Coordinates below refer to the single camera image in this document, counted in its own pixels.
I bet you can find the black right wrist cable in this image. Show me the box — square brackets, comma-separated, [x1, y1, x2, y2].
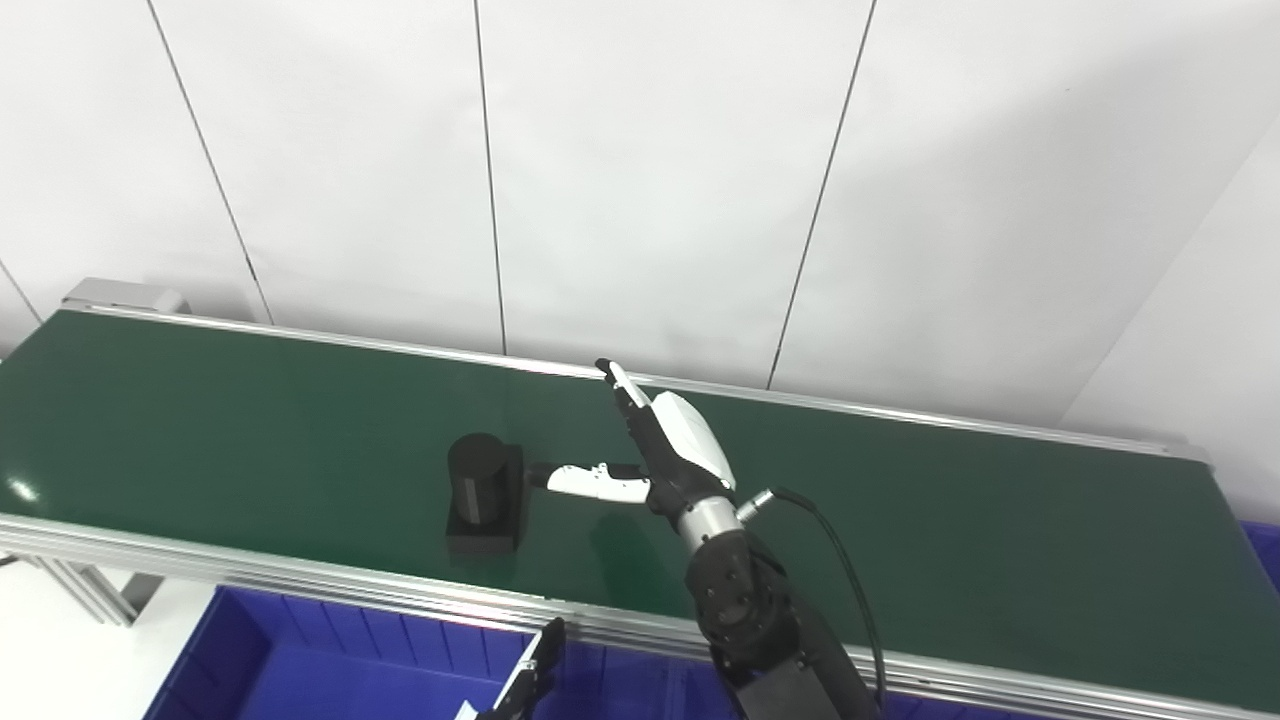
[737, 485, 889, 716]

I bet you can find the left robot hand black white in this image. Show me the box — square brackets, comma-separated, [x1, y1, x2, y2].
[478, 617, 568, 720]

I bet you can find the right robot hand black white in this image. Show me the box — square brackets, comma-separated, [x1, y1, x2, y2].
[527, 358, 739, 522]

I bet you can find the blue bin with white parts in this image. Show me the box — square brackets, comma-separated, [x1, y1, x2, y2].
[145, 585, 719, 720]

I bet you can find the grey conveyor end housing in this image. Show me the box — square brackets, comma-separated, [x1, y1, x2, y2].
[62, 278, 191, 316]

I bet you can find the black cylinder block part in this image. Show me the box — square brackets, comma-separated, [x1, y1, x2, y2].
[445, 433, 528, 558]

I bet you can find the aluminium conveyor leg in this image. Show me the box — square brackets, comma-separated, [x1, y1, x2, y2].
[0, 553, 166, 626]

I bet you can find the empty blue bin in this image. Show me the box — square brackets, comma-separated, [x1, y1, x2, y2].
[1240, 520, 1280, 593]

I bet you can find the green conveyor belt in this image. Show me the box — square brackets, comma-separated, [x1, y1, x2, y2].
[0, 310, 1280, 691]
[0, 278, 1280, 720]

